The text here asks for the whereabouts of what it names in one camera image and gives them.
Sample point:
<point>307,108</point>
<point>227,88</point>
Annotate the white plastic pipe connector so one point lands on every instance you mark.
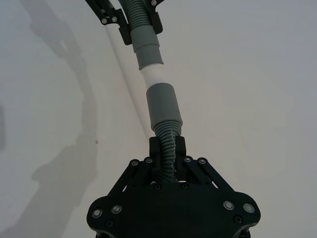
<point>153,75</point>

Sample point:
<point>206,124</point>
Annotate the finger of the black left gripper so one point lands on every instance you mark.
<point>156,21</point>
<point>125,29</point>

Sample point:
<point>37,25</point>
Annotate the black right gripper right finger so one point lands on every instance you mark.
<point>181,148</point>

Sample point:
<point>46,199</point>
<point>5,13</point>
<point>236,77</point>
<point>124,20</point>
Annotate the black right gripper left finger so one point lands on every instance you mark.
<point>154,148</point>

